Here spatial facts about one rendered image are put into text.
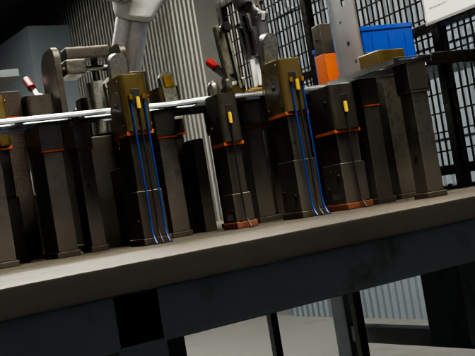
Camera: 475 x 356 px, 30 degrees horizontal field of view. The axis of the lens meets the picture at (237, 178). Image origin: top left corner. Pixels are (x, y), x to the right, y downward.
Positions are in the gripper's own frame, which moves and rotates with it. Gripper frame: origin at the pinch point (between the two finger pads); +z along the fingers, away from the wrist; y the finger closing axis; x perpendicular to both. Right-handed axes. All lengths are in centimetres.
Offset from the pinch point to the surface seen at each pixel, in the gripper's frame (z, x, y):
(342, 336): 87, 71, -99
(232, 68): -3.9, 0.2, -14.4
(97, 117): 6.0, -41.1, -4.8
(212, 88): 3.0, -14.1, 1.3
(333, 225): 36, -31, 71
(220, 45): -10.2, -2.3, -14.5
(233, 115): 11.9, -19.5, 20.6
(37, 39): -133, 96, -552
